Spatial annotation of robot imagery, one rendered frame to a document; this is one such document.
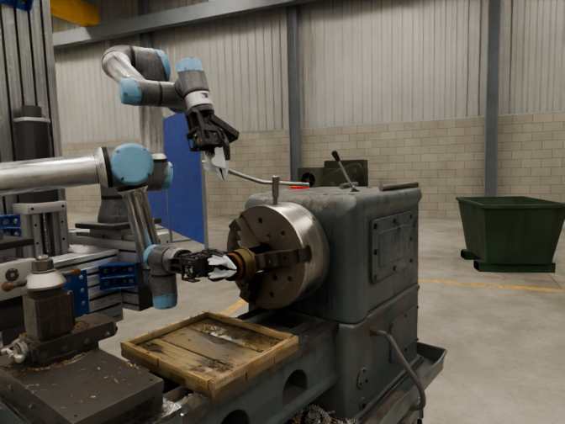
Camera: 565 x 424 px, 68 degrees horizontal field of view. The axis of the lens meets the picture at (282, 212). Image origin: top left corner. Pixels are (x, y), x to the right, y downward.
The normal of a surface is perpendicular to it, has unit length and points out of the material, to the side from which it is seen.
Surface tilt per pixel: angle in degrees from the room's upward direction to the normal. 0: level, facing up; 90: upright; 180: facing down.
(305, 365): 88
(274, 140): 90
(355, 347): 90
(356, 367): 90
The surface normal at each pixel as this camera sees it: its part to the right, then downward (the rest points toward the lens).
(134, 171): 0.56, 0.06
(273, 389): 0.78, 0.01
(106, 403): -0.03, -0.99
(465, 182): -0.37, 0.11
